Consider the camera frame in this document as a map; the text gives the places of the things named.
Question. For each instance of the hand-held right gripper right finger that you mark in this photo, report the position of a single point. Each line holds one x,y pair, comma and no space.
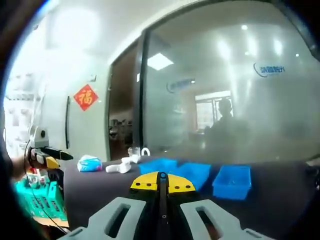
232,228

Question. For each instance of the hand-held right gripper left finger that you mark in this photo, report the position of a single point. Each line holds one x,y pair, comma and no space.
97,222

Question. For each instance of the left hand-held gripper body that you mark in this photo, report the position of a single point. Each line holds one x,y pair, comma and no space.
37,140

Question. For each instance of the blue plastic bin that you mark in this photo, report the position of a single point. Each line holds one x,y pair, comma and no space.
197,175
231,186
150,167

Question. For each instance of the person's left hand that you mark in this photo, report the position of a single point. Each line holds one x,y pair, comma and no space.
32,163

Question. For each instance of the black bag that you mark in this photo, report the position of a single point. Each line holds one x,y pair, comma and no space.
56,177

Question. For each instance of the blue white tissue packet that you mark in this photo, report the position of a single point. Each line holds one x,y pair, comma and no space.
88,163

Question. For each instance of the white storage shelf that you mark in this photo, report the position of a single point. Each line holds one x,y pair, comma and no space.
22,105

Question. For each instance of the stack of teal boxes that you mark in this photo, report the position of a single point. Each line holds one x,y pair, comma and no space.
37,202

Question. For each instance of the clear glass mug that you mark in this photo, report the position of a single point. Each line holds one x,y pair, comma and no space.
133,151

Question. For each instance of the white arch-shaped object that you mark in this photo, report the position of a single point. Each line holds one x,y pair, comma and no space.
145,148

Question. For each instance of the blue logo sticker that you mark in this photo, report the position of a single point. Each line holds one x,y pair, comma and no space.
181,83
268,70

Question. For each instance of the red paper wall decoration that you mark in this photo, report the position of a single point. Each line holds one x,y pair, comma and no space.
85,97

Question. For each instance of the small wall hook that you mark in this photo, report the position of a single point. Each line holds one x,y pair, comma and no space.
93,78

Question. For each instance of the black glass wall post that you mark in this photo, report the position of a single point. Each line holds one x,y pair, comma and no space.
143,100

